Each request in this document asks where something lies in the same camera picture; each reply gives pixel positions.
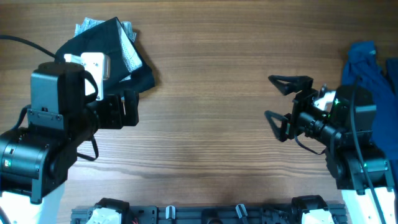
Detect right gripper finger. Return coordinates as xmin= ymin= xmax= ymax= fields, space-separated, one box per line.
xmin=268 ymin=75 xmax=313 ymax=96
xmin=264 ymin=110 xmax=288 ymax=140

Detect black shorts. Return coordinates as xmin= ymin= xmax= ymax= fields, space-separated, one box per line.
xmin=56 ymin=17 xmax=155 ymax=95

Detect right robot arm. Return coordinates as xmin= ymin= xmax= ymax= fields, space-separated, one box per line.
xmin=264 ymin=75 xmax=397 ymax=223

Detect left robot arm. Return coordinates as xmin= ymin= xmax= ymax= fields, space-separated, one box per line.
xmin=1 ymin=62 xmax=139 ymax=223

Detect blue garment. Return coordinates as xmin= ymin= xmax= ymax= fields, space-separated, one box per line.
xmin=342 ymin=40 xmax=397 ymax=184

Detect folded light blue jeans shorts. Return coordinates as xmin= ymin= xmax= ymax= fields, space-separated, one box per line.
xmin=74 ymin=17 xmax=137 ymax=42

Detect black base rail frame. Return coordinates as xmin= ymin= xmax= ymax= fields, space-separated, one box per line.
xmin=70 ymin=195 xmax=348 ymax=224

